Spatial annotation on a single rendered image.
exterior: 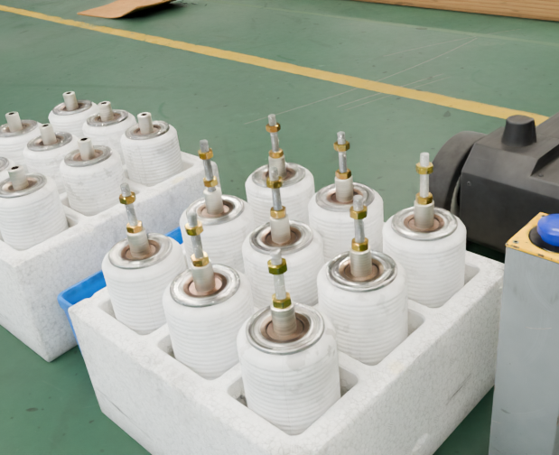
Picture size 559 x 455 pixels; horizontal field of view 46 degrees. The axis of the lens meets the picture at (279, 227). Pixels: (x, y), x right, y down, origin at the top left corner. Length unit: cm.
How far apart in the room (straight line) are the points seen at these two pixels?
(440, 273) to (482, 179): 32
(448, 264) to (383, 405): 18
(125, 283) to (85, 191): 33
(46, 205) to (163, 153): 22
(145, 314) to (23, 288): 27
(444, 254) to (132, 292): 36
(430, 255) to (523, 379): 16
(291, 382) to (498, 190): 55
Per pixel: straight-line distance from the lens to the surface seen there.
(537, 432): 76
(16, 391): 106
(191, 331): 69
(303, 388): 63
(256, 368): 62
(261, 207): 90
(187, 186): 113
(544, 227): 64
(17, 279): 100
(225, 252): 83
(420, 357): 71
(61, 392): 103
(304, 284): 76
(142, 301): 78
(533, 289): 65
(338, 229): 82
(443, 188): 109
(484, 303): 81
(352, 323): 69
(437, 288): 78
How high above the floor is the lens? 65
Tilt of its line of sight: 30 degrees down
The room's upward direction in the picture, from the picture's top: 7 degrees counter-clockwise
